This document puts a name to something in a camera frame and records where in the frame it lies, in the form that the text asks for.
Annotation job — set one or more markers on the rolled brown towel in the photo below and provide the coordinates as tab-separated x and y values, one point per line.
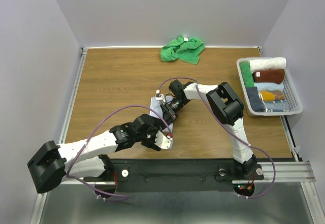
270	76

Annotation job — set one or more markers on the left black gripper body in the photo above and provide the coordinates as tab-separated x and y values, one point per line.
149	138

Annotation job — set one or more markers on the light blue towel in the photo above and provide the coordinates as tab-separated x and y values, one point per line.
155	105
267	86

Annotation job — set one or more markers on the rolled light blue towel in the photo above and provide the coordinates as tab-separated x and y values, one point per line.
267	86

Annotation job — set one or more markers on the green towel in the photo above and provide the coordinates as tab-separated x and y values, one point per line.
246	74
184	49

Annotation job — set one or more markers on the rolled orange patterned towel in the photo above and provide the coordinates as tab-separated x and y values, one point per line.
272	95

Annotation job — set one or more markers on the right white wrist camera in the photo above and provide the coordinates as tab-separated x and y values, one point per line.
159	96

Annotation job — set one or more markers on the white plastic basket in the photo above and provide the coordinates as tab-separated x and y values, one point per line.
290	94

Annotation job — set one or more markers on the rolled dark blue towel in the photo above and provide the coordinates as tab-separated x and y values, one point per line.
258	105

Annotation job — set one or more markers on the rolled white towel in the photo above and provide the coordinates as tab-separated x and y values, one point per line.
267	64

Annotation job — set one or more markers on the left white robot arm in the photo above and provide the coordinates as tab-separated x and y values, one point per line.
54	163

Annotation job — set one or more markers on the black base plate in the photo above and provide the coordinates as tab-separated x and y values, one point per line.
168	175

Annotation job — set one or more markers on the rolled green towel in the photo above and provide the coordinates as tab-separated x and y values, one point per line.
246	74

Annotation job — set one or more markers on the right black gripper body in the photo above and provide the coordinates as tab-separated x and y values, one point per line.
171	108

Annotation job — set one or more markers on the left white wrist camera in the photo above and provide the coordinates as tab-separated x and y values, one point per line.
163	141

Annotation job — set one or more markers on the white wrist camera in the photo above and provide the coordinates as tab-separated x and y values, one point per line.
163	141
159	96

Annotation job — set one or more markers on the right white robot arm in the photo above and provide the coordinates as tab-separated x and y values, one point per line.
224	104

